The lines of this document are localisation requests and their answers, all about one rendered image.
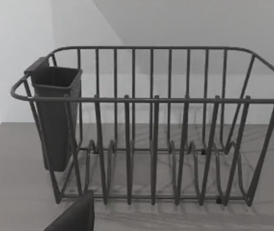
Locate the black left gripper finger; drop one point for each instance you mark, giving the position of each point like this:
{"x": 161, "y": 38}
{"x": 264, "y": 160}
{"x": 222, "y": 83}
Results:
{"x": 79, "y": 215}

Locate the dark grey cutlery holder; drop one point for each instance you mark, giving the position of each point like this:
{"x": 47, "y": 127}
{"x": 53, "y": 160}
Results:
{"x": 55, "y": 115}

